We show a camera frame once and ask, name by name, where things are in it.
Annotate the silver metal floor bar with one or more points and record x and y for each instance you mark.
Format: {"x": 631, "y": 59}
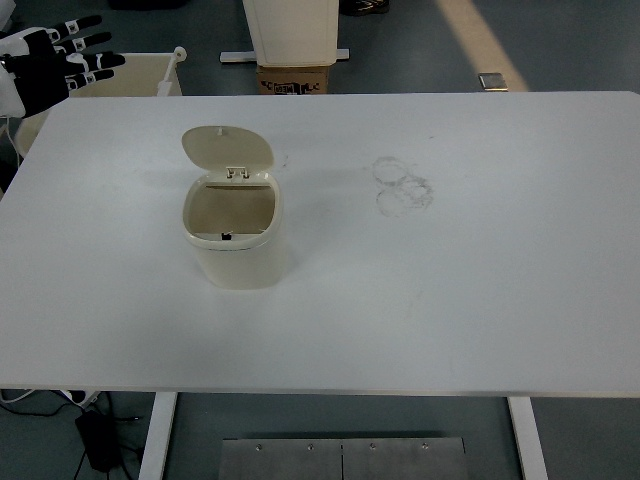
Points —
{"x": 237, "y": 57}

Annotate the large cream plastic tub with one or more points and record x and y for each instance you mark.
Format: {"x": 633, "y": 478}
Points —
{"x": 142, "y": 75}

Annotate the white table leg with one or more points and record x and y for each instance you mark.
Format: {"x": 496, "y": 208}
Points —
{"x": 157, "y": 435}
{"x": 527, "y": 440}

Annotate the grey metal plate with screws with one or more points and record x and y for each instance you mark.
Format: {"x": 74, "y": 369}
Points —
{"x": 300, "y": 460}

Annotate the black power adapter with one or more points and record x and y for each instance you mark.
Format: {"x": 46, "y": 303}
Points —
{"x": 98, "y": 441}

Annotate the person's shoe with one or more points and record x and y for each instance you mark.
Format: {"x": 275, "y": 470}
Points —
{"x": 367, "y": 6}

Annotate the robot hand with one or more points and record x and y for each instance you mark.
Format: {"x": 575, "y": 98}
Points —
{"x": 42, "y": 75}

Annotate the brown cardboard box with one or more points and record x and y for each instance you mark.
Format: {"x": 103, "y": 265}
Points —
{"x": 292, "y": 80}

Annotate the tall white plastic bin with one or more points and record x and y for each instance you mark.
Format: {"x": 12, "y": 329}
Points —
{"x": 292, "y": 30}

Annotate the small grey metal square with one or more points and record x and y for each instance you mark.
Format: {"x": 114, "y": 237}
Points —
{"x": 493, "y": 82}

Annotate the cream lidded trash bin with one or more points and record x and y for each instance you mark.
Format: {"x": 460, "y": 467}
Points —
{"x": 235, "y": 260}

